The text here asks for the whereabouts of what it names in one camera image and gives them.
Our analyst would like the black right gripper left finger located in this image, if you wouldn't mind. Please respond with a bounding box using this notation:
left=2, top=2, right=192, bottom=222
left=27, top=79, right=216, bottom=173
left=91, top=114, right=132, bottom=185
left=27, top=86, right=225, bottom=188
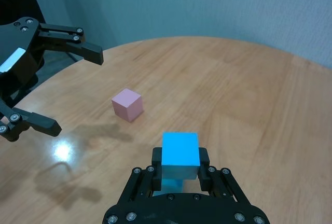
left=118, top=146, right=163, bottom=205

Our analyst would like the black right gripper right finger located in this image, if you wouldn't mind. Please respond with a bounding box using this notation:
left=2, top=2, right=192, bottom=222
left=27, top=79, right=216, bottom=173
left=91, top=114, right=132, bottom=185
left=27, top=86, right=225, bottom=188
left=197, top=147, right=250, bottom=205

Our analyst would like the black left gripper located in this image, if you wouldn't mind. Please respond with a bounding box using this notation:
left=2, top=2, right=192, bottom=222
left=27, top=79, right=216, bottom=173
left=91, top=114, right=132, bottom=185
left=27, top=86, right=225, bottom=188
left=0, top=17, right=104, bottom=142

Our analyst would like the blue cube block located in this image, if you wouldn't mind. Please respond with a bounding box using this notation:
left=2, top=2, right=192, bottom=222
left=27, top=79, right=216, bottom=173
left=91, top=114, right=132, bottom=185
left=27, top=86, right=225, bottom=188
left=161, top=132, right=201, bottom=180

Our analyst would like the pink cube block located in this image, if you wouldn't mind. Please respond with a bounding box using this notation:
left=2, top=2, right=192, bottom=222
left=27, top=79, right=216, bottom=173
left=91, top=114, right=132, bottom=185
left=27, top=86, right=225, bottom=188
left=111, top=88, right=144, bottom=123

